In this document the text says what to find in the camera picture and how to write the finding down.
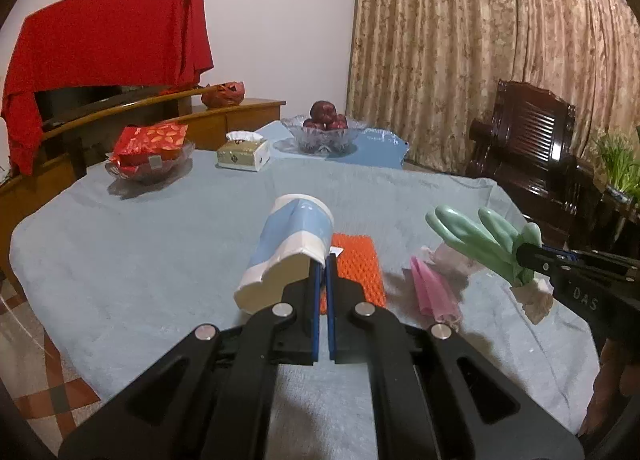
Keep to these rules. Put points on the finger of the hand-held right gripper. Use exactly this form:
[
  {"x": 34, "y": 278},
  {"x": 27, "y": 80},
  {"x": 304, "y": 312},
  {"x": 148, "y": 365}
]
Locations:
[
  {"x": 535, "y": 267},
  {"x": 600, "y": 256}
]

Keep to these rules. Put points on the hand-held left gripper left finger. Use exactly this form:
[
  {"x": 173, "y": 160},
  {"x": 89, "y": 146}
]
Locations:
[{"x": 315, "y": 300}]

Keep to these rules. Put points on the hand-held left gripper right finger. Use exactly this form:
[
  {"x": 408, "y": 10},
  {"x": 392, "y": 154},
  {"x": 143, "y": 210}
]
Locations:
[{"x": 331, "y": 300}]

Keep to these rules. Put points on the green rubber glove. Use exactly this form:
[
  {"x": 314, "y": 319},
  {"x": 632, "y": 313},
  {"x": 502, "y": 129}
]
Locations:
[{"x": 475, "y": 235}]

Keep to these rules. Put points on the blue and white paper cup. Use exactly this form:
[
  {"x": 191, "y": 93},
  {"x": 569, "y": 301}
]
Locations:
[{"x": 285, "y": 235}]

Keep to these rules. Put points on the person's right hand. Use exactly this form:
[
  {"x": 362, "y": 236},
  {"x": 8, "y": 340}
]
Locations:
[{"x": 607, "y": 380}]

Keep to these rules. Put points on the dark wooden side table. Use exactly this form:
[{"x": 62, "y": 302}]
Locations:
[{"x": 620, "y": 225}]

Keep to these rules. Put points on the orange foam net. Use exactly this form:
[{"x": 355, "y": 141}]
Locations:
[{"x": 357, "y": 265}]

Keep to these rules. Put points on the crumpled white tissue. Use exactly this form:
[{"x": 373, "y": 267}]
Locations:
[{"x": 450, "y": 257}]

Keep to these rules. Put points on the potted green plant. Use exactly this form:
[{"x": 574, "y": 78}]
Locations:
[{"x": 620, "y": 160}]

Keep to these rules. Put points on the pink plastic wrapper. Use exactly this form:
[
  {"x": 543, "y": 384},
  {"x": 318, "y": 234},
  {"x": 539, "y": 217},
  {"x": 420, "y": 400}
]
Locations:
[{"x": 432, "y": 290}]

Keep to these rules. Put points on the dark wooden armchair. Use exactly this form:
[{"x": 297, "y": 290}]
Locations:
[{"x": 530, "y": 125}]

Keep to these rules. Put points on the grey-blue table blanket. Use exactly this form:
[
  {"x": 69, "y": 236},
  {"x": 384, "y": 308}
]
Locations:
[{"x": 175, "y": 240}]

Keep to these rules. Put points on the glass fruit bowl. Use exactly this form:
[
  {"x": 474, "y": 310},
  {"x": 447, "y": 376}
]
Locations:
[{"x": 325, "y": 140}]

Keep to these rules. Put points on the tissue box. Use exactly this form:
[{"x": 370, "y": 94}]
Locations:
[{"x": 240, "y": 155}]

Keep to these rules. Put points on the pile of red apples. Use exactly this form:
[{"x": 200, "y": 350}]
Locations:
[{"x": 324, "y": 113}]

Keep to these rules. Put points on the wooden cabinet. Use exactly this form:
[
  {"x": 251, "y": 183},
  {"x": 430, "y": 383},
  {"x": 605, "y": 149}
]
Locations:
[{"x": 215, "y": 125}]

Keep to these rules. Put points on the glass dish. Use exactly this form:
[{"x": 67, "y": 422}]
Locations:
[{"x": 150, "y": 173}]

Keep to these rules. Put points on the red decorative basket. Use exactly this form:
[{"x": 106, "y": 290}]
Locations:
[{"x": 225, "y": 94}]

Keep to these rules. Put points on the red snack packets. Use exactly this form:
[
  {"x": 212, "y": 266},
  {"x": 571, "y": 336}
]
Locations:
[{"x": 150, "y": 140}]

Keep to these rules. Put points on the beige patterned curtain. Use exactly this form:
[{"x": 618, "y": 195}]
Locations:
[{"x": 450, "y": 40}]

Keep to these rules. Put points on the television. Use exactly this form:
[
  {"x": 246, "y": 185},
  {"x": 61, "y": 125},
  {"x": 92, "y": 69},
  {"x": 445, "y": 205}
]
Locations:
[{"x": 75, "y": 100}]

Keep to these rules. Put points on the red cloth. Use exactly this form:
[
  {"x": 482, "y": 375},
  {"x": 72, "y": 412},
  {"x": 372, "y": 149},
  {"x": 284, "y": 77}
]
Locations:
[{"x": 100, "y": 35}]

